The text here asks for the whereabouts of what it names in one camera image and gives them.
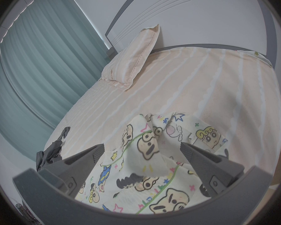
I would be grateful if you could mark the white printed pyjama top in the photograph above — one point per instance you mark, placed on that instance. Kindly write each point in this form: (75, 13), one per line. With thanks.
(154, 163)

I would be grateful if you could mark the grey bedside table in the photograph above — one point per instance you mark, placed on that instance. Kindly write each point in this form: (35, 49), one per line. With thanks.
(111, 53)

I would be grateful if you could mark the blue-green curtain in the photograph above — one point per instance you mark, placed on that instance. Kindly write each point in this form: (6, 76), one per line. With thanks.
(51, 55)
(16, 106)

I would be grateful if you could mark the black garment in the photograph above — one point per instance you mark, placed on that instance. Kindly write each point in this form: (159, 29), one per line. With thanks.
(49, 152)

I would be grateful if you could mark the pink striped pillow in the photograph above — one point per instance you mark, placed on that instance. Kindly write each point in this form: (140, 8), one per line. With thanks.
(131, 60)

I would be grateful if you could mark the bed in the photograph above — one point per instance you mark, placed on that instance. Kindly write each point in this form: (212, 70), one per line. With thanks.
(189, 83)

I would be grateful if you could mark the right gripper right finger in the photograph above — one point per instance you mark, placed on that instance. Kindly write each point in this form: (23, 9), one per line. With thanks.
(208, 167)

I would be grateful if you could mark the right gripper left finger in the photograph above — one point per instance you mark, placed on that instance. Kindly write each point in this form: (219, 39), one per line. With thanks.
(77, 170)

